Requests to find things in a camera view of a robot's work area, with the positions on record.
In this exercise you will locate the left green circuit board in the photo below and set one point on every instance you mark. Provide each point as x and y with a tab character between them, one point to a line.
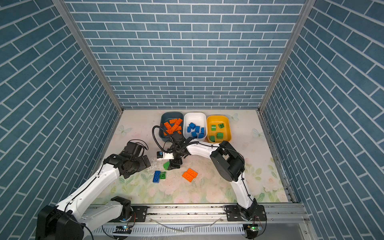
123	230

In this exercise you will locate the right green circuit board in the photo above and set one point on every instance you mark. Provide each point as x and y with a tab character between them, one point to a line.
252	231

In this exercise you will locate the orange lego brick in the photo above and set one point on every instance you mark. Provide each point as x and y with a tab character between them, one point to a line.
167	125

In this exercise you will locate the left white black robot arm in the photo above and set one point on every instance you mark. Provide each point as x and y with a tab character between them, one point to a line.
68	219

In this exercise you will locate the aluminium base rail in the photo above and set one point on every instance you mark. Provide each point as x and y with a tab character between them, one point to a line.
184	213

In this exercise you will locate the white plastic bin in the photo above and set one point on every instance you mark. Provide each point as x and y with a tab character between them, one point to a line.
199	119

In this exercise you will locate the dark teal plastic bin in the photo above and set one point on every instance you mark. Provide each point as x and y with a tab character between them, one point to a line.
165	118

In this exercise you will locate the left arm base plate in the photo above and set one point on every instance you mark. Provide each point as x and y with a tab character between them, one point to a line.
138	214

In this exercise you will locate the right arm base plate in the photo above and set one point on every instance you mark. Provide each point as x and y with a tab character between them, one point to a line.
236	213

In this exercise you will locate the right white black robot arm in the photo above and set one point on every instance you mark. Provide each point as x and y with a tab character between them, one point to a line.
229	163

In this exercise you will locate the blue lego long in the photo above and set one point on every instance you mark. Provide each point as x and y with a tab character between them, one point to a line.
192	126
156	178

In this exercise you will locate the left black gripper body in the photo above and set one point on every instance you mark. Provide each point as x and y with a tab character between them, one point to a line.
138	165

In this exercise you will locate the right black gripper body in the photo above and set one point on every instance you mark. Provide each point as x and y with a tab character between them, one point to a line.
177	156

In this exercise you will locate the green circuit board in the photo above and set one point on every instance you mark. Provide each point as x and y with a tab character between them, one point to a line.
123	230
252	231

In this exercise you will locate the yellow plastic bin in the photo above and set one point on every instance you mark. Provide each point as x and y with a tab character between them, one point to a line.
215	120

